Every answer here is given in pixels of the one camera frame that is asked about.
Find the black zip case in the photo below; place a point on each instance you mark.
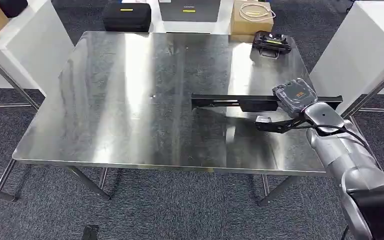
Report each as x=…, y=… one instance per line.
x=127, y=18

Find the black remote controller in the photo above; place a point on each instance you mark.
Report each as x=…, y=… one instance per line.
x=271, y=43

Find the dark flat box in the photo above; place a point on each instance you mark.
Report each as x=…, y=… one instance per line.
x=188, y=10

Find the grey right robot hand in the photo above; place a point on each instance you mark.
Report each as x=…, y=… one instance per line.
x=294, y=94

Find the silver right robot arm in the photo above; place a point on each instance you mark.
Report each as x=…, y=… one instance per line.
x=351, y=159

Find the white cabinet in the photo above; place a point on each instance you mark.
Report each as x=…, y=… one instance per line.
x=29, y=49
x=361, y=49

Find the steel table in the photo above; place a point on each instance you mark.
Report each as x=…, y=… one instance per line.
x=145, y=99

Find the black bag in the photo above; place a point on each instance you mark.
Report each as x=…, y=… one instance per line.
x=13, y=6

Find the black plastic plate frame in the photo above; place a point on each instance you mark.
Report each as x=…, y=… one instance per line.
x=231, y=101

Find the steel frame rail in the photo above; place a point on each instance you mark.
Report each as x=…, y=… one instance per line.
x=10, y=81
x=377, y=87

